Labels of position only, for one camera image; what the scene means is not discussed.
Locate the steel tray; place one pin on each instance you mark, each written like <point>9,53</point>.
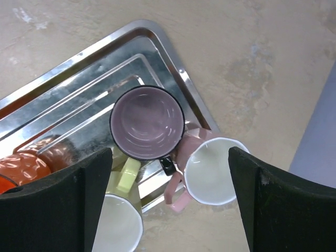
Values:
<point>71,104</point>

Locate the purple mug black rim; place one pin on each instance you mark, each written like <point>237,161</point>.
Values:
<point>147,123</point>

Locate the pink mug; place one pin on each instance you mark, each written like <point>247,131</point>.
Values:
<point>203,172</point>

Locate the orange glass cup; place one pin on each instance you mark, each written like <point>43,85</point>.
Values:
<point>35,161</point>

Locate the pale yellow mug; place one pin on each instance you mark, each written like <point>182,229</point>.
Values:
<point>120,226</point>

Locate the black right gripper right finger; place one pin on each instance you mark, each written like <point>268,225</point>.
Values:
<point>281,211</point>

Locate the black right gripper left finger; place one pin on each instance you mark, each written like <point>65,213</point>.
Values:
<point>59,212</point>

